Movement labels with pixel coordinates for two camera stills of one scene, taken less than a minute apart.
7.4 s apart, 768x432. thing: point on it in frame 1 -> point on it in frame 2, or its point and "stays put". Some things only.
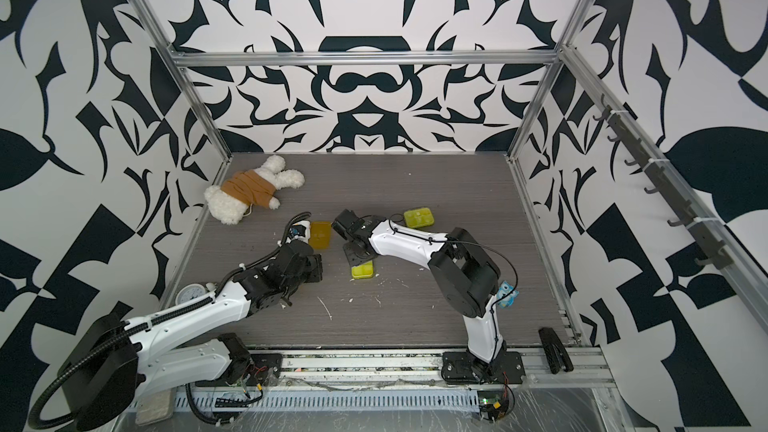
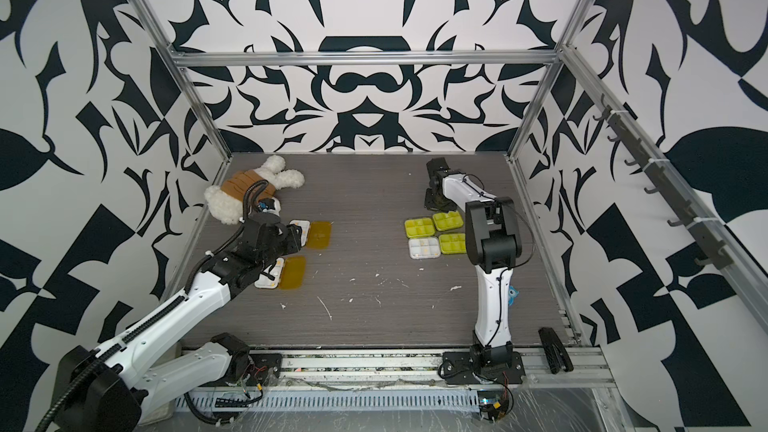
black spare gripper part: x=557 y=356 stays put
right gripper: x=350 y=256 -> x=429 y=204
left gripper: x=317 y=268 -> x=293 y=238
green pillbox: x=418 y=218 -> x=447 y=220
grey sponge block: x=153 y=408 stays put
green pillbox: x=363 y=271 -> x=419 y=227
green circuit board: x=493 y=405 stays put
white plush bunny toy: x=229 y=202 stays put
